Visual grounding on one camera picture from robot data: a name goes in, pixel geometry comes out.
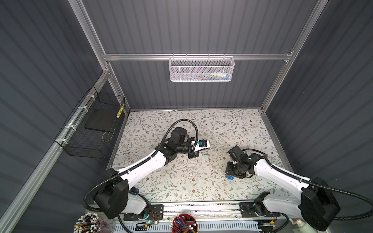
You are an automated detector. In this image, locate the perforated metal ring plate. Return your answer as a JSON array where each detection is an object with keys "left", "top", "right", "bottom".
[{"left": 202, "top": 152, "right": 210, "bottom": 162}]

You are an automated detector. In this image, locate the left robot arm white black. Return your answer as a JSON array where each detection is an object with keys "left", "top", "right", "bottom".
[{"left": 93, "top": 127, "right": 210, "bottom": 219}]

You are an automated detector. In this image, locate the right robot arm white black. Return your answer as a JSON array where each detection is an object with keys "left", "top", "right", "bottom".
[{"left": 225, "top": 146, "right": 341, "bottom": 231}]

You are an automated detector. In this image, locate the blue black stapler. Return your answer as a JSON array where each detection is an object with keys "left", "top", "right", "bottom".
[{"left": 129, "top": 187, "right": 139, "bottom": 196}]

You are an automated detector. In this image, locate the red pencil cup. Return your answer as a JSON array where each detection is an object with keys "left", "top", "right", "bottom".
[{"left": 170, "top": 214, "right": 198, "bottom": 233}]

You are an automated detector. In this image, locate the yellow marker pen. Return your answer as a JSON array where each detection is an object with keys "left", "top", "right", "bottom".
[{"left": 116, "top": 104, "right": 125, "bottom": 118}]

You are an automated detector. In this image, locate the white glue bottle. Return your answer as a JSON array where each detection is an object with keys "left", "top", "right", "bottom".
[{"left": 292, "top": 218, "right": 317, "bottom": 233}]

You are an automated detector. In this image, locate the black foam pad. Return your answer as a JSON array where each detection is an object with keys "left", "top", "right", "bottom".
[{"left": 85, "top": 109, "right": 118, "bottom": 133}]

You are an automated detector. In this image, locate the clear pencil jar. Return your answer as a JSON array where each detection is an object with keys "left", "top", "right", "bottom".
[{"left": 73, "top": 212, "right": 116, "bottom": 233}]

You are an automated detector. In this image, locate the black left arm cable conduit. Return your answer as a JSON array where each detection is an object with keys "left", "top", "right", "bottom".
[{"left": 82, "top": 118, "right": 199, "bottom": 213}]

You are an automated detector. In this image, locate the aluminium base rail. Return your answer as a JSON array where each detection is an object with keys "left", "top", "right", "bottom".
[{"left": 85, "top": 199, "right": 321, "bottom": 233}]

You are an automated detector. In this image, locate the white wire mesh basket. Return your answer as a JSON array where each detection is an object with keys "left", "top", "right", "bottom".
[{"left": 168, "top": 58, "right": 235, "bottom": 83}]

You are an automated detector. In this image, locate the black wire basket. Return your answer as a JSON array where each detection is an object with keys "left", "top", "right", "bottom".
[{"left": 55, "top": 87, "right": 126, "bottom": 159}]

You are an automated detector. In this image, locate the horizontal aluminium frame bar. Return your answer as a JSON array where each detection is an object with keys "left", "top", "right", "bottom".
[{"left": 103, "top": 53, "right": 292, "bottom": 61}]

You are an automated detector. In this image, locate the aluminium frame corner post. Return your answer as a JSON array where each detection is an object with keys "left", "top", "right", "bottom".
[{"left": 68, "top": 1, "right": 131, "bottom": 114}]

